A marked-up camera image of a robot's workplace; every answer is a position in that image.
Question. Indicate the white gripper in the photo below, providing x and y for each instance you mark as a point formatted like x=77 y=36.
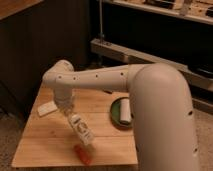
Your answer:
x=64 y=101

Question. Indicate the white labelled bottle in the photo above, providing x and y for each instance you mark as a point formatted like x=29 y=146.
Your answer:
x=81 y=129

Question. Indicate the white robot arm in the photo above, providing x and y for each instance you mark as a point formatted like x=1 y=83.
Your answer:
x=160 y=104

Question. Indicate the wooden table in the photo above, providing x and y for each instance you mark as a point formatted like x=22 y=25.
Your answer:
x=48 y=141

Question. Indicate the green plate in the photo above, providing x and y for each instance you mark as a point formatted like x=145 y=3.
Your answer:
x=115 y=114

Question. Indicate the orange carrot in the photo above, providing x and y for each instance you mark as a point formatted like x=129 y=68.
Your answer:
x=82 y=154

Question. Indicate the white cup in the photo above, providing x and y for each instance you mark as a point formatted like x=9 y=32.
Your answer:
x=125 y=115

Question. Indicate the metal shelf rack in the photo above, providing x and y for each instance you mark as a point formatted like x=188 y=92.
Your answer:
x=135 y=34

